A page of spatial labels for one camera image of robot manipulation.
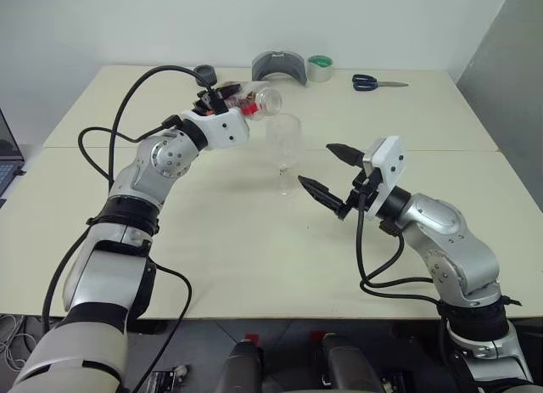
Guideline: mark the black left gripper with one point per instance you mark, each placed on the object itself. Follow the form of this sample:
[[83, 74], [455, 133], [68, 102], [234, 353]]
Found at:
[[208, 101]]

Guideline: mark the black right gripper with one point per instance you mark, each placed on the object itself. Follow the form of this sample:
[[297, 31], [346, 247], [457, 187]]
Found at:
[[360, 189]]

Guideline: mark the clear plastic bottle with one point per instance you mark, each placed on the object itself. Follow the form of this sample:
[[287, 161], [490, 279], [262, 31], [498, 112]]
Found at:
[[265, 104]]

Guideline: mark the clear wine glass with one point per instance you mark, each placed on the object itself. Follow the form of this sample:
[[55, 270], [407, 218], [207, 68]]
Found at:
[[283, 134]]

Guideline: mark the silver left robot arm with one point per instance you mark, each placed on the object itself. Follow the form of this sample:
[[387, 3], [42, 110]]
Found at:
[[127, 223]]

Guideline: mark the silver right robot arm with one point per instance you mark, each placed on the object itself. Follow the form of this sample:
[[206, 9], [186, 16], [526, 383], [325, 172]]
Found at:
[[454, 248]]

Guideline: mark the grey curved holder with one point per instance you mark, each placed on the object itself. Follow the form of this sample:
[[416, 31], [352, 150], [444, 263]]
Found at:
[[259, 68]]

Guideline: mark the silver tape roll green core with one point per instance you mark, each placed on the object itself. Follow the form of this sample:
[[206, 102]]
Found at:
[[319, 70]]

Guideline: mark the small red tag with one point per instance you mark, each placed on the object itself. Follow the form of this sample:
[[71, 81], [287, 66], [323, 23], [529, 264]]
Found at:
[[252, 338]]

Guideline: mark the dark rounded shape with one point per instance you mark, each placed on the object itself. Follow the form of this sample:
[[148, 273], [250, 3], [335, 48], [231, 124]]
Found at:
[[348, 367], [244, 367]]

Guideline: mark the dark laptop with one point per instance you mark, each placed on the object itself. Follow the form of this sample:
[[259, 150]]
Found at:
[[8, 164]]

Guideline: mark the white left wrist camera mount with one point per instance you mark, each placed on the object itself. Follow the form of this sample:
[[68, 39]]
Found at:
[[222, 127]]

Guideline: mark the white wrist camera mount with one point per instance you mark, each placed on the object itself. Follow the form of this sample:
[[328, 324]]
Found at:
[[222, 127], [388, 164]]

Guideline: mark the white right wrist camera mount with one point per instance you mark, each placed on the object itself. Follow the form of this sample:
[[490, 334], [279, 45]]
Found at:
[[388, 164]]

